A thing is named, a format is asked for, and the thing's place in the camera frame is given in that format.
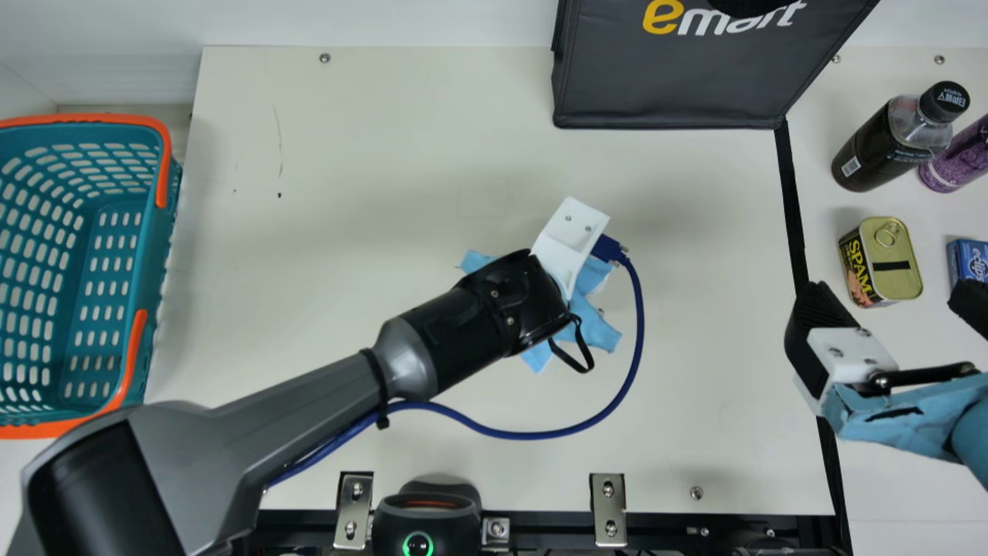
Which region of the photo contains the blue cable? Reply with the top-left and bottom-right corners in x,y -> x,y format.
266,234 -> 645,489

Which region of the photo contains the dark grey bag with straps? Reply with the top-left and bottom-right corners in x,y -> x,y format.
551,0 -> 881,130

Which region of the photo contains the dark coffee bottle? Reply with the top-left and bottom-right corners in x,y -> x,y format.
831,80 -> 971,193

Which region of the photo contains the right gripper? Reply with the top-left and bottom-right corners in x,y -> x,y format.
783,278 -> 988,491

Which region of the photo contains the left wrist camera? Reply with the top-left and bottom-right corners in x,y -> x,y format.
530,196 -> 611,302

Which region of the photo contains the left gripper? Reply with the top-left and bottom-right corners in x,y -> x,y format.
460,249 -> 624,375

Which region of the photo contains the black device with green light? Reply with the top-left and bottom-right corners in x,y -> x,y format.
370,483 -> 485,556

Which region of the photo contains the gold rectangular tin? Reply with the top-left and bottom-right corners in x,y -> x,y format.
838,216 -> 924,309

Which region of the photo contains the small blue box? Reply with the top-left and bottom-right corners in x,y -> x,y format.
946,239 -> 988,288

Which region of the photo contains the black strip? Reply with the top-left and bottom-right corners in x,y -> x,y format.
774,116 -> 854,556

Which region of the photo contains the thin black cable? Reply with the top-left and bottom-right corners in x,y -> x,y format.
546,313 -> 595,375

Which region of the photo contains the teal shopping basket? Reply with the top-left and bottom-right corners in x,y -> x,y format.
0,114 -> 184,439

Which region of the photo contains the purple can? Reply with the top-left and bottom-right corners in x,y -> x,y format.
919,112 -> 988,194

